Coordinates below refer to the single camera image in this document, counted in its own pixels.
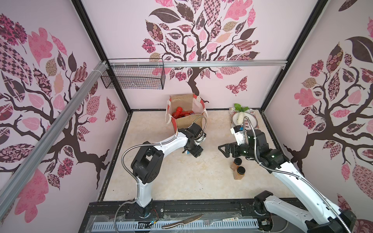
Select red flashlight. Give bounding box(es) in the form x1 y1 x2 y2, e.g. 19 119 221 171
179 111 194 117
172 107 183 119

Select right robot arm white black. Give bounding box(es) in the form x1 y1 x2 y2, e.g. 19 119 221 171
218 127 356 233

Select burlap tote bag red trim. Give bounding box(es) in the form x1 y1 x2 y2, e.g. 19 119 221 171
165 94 207 132

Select spice jar black lid upper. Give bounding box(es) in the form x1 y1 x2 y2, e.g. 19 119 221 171
230 157 242 171

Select spice jar black lid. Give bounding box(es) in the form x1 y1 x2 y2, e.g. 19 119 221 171
230 157 242 171
233 166 246 180

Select spice jar black lid lower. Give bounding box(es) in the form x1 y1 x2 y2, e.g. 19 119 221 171
233 166 246 180

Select white patterned plate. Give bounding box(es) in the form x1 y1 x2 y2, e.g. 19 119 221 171
232 112 258 130

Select white radish toy green leaves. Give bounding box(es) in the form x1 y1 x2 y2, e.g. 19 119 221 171
234 103 249 125

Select floral placemat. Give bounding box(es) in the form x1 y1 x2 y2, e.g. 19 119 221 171
229 107 259 131

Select table knife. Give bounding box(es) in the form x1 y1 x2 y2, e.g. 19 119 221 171
162 214 203 229

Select right flexible metal conduit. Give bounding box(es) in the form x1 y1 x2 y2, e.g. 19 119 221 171
250 125 351 233

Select flexible metal conduit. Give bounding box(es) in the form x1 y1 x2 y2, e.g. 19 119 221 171
250 125 351 233
114 116 208 233

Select left flexible metal conduit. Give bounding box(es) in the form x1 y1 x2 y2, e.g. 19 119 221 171
114 116 208 233

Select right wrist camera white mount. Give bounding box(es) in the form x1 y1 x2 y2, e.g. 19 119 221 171
230 125 247 146

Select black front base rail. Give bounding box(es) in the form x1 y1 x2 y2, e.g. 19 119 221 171
87 198 318 219

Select white slotted cable duct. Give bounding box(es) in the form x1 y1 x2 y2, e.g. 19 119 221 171
91 218 259 233

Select back aluminium frame bar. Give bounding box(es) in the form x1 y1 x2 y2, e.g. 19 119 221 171
109 59 287 68

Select aluminium frame bar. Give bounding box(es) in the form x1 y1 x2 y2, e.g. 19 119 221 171
1 61 108 217
109 59 287 68

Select black wire wall basket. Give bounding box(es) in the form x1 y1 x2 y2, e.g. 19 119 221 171
101 58 166 90

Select left aluminium frame bar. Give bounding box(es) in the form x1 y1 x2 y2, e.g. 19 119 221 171
1 61 108 217

